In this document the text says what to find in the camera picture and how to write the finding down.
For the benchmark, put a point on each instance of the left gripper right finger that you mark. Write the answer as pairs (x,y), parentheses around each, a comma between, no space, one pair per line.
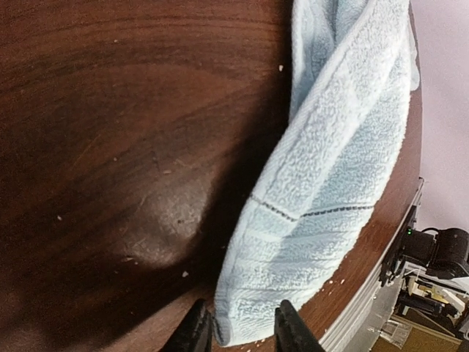
(291,333)

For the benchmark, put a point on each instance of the front aluminium rail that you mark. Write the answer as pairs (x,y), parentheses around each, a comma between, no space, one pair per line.
(358,327)

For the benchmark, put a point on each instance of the light blue towel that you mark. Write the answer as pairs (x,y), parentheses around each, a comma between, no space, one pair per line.
(353,70)

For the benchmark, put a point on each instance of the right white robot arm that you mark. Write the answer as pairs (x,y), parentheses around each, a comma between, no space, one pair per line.
(443,253)

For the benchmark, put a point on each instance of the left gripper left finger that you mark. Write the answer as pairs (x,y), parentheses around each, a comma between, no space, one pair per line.
(194,333)

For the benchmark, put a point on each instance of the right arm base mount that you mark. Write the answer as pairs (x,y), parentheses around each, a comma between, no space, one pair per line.
(390,263)

